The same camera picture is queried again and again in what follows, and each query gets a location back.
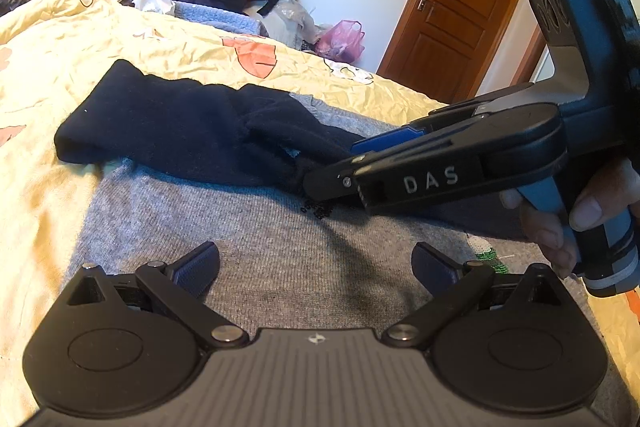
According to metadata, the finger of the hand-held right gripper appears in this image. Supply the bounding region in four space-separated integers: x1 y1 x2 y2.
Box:
303 117 486 216
350 82 536 155

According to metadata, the yellow printed bed sheet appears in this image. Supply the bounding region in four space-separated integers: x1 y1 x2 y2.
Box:
0 0 640 427

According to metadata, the person's right hand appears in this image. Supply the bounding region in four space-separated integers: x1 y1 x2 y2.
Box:
500 157 640 279

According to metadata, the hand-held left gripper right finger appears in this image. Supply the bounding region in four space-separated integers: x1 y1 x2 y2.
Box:
382 242 568 349

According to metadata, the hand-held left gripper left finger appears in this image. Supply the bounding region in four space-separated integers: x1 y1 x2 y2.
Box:
67 241 249 349

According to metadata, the grey and navy knit sweater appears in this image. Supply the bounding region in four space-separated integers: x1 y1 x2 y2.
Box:
54 59 593 350

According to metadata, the clear plastic bag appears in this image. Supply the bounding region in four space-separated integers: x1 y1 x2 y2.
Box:
259 0 322 54

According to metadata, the pink plastic bag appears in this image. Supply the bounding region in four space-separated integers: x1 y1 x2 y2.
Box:
316 20 366 64

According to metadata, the brown wooden door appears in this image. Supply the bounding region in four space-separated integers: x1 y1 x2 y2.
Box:
377 0 539 105

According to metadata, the light blue knit blanket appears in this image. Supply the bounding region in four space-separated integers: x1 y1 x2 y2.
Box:
172 1 263 38

